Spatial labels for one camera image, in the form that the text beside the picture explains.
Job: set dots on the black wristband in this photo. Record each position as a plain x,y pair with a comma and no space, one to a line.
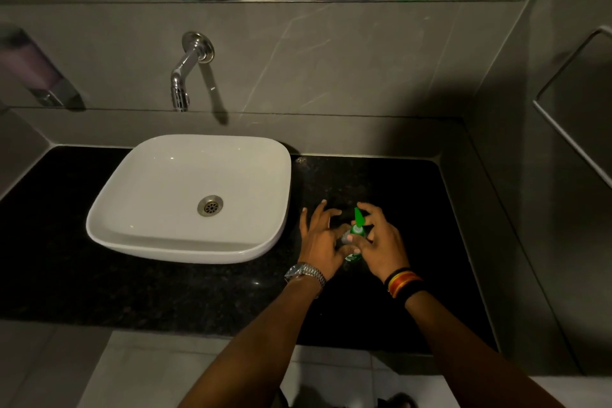
398,274
412,296

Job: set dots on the person's left middle finger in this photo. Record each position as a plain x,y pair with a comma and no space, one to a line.
333,217

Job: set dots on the person's left hand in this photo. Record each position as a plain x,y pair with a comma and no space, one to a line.
319,245

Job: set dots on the person's left thumb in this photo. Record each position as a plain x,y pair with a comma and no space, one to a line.
343,234

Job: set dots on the wall soap dispenser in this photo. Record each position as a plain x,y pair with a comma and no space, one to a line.
36,70

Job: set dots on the person's left forearm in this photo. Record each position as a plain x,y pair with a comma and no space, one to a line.
260,350

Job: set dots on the white ceramic sink basin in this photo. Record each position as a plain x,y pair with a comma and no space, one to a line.
158,183

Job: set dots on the green pump soap bottle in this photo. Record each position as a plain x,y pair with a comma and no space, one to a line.
357,230

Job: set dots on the person's left little finger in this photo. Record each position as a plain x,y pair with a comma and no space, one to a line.
304,222

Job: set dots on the metal sink drain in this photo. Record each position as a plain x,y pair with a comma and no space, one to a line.
210,206

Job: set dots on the person's right forearm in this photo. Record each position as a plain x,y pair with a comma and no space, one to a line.
468,360

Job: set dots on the black shoe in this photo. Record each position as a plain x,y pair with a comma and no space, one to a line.
398,401

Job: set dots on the red yellow striped wristband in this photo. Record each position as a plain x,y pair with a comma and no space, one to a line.
405,284

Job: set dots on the chrome towel rail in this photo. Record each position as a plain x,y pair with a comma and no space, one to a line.
569,135

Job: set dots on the chrome wall faucet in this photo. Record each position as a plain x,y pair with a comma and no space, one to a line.
184,73

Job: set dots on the person's right thumb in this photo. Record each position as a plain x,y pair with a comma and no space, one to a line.
356,244

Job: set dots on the person's right hand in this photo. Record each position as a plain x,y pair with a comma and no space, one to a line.
385,250

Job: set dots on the silver metal wristwatch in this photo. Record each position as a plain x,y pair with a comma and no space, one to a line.
306,272

